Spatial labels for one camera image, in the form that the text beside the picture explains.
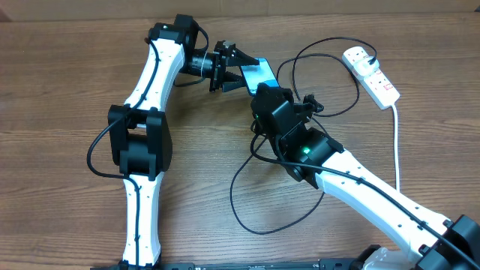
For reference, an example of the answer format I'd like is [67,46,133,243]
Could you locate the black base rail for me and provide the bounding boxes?
[92,258,362,270]

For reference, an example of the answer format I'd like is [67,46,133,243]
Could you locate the white charger plug adapter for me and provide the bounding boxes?
[353,56,380,77]

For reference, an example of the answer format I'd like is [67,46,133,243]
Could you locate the white power strip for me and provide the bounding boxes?
[342,46,401,110]

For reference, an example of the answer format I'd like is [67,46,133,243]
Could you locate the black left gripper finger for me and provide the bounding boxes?
[234,49,260,67]
[221,71,245,92]

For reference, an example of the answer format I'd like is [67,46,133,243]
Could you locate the blue Galaxy smartphone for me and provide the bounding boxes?
[240,58,279,96]

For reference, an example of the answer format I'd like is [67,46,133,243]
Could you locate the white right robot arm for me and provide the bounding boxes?
[251,83,479,269]

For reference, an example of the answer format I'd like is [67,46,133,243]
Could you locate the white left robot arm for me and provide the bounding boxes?
[108,14,259,269]

